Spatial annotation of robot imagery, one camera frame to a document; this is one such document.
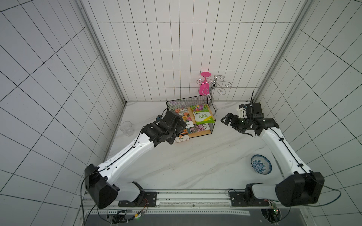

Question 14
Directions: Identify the mixed flower seed bag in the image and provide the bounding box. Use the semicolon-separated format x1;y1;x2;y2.
171;107;194;128

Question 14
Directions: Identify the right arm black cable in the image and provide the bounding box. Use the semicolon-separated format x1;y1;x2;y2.
268;127;342;207

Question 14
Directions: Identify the blue patterned bowl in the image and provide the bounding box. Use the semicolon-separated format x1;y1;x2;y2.
250;154;272;175

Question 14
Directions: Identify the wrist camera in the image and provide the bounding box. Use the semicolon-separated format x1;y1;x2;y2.
156;115;163;122
238;103;264;119

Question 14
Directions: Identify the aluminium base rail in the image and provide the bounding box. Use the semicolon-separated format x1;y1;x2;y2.
83;190;312;220

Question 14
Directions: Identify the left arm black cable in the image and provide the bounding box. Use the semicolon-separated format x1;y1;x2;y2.
80;124;148;226

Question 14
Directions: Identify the orange flower seed bag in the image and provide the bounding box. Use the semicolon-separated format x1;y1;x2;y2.
174;129;190;143

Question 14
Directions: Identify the clear plastic cup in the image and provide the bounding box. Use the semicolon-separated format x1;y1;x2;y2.
119;121;134;137

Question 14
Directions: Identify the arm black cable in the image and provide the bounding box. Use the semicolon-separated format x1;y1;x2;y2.
268;127;342;207
80;124;148;226

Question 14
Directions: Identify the chrome glass holder stand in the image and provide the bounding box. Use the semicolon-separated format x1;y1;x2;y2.
197;74;232;95

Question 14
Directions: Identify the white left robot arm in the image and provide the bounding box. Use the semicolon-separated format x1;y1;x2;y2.
84;111;187;210

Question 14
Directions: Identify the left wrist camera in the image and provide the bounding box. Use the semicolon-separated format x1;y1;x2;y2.
156;115;163;122

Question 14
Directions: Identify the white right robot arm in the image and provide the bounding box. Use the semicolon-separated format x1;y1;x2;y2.
221;113;325;207

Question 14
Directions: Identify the black wire wooden shelf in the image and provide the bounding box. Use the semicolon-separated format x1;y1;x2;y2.
166;95;216;139

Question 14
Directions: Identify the green zinnia seed bag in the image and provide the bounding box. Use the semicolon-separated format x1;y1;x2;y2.
190;104;215;125

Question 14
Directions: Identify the purple flower seed bag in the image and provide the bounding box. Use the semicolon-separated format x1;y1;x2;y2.
187;123;210;134

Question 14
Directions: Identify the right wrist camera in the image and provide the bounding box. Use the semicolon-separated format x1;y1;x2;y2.
238;103;264;119

